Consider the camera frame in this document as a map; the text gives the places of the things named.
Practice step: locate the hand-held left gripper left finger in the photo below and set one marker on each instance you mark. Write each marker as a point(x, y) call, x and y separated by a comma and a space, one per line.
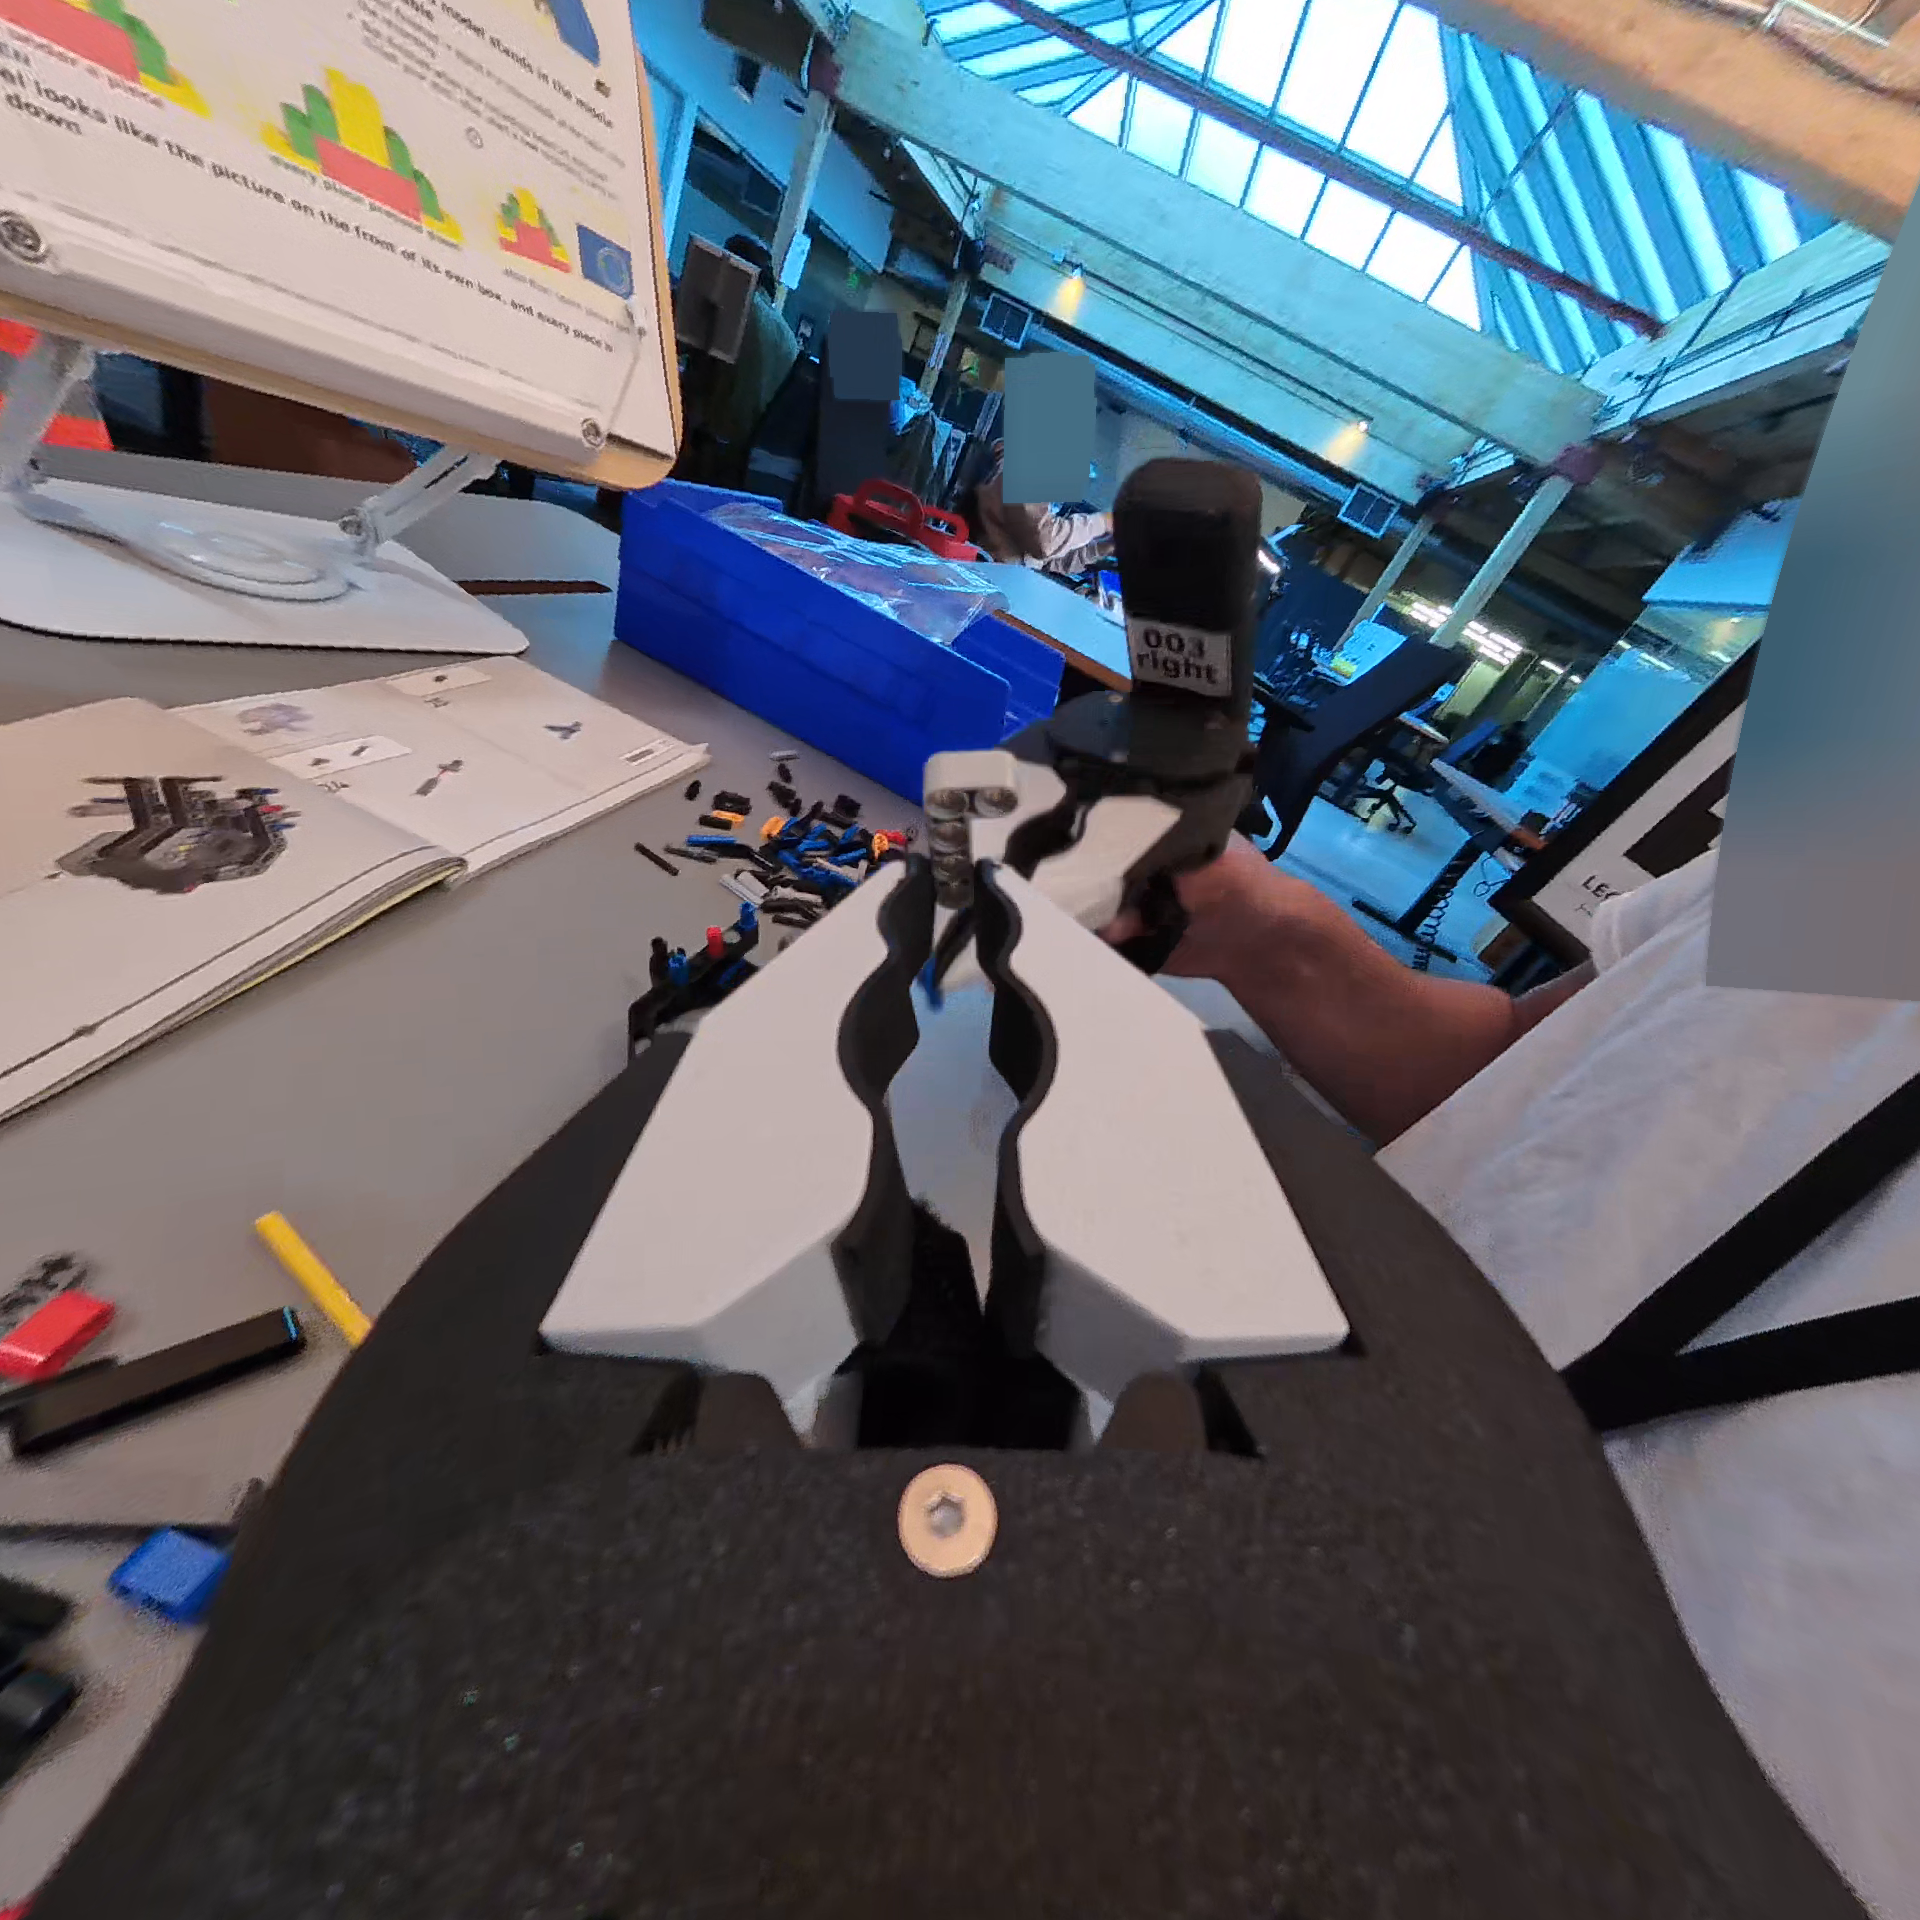
point(705, 1169)

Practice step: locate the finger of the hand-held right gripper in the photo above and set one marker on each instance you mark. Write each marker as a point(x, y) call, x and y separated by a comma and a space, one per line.
point(1112, 855)

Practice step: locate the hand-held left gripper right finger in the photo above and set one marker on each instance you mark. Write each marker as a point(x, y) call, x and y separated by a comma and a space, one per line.
point(1156, 1184)

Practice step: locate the grey lego beam piece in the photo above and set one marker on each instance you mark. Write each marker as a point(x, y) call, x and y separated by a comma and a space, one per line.
point(960, 788)

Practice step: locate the person's right forearm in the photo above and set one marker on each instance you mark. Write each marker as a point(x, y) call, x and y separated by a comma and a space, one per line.
point(1425, 1034)

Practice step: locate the small black lego assembly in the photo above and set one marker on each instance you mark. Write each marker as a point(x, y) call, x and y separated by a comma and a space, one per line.
point(683, 982)

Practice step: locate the pile of small lego pieces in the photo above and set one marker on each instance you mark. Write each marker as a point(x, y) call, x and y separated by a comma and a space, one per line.
point(796, 847)

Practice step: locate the yellow lego axle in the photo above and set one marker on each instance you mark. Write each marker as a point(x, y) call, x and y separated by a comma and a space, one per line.
point(306, 1274)

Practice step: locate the lego instruction booklet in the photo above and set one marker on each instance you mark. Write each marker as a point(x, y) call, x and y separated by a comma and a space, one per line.
point(226, 960)

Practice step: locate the long black lego beam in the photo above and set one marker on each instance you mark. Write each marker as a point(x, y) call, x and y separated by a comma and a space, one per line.
point(152, 1380)

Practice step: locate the red lego piece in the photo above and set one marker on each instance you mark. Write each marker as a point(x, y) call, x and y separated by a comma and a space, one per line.
point(53, 1336)

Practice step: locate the blue lego piece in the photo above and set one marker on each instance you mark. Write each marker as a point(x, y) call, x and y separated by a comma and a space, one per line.
point(167, 1574)

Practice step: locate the thin black lego axle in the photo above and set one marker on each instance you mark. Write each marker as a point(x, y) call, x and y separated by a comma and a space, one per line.
point(104, 1531)

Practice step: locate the black lego piece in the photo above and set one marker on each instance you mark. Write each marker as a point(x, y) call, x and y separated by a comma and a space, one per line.
point(32, 1719)

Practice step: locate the person's right hand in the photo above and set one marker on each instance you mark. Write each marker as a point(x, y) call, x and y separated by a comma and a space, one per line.
point(1251, 937)

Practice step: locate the black office chair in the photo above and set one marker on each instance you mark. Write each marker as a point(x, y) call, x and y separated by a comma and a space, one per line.
point(1350, 703)

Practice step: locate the clear plastic bag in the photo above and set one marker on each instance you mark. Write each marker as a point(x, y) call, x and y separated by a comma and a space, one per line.
point(854, 562)

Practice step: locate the blue plastic bin stack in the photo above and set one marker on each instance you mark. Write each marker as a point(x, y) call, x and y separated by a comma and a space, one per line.
point(781, 660)

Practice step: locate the black framed picture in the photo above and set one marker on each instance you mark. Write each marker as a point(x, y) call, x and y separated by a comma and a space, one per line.
point(1634, 855)

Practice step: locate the person's white shirt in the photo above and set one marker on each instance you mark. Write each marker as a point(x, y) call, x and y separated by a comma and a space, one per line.
point(1726, 1574)

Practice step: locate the white board stand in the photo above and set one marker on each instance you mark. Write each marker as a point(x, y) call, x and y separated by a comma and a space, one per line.
point(226, 571)

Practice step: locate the printed instruction board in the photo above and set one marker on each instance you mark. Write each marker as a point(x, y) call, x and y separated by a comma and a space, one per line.
point(300, 298)

